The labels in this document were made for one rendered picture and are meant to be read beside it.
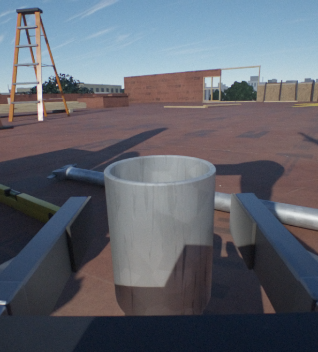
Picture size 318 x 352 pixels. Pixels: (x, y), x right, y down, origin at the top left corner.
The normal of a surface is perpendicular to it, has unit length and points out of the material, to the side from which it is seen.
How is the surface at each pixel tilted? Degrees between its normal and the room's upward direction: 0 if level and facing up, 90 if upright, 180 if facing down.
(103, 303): 0
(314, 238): 0
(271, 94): 90
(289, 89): 90
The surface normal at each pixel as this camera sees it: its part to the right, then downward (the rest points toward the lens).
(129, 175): 0.74, 0.18
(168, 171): -0.22, 0.29
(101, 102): -0.56, 0.25
